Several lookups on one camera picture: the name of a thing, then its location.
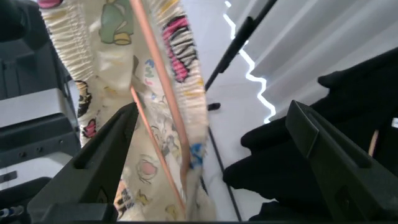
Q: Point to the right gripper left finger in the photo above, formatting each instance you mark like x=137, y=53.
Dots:
x=87, y=186

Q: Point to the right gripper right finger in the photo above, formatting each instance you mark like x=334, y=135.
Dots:
x=373, y=193

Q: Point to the black garment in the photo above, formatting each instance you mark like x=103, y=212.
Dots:
x=280, y=168

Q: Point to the cream printed garment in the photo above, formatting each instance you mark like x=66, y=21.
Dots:
x=112, y=62

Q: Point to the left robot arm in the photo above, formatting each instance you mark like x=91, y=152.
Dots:
x=11, y=21

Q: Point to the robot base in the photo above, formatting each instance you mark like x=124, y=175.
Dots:
x=31, y=109

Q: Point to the black clothes rack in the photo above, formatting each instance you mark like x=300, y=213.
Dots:
x=236, y=43

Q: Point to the white curtain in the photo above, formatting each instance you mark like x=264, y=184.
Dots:
x=311, y=37

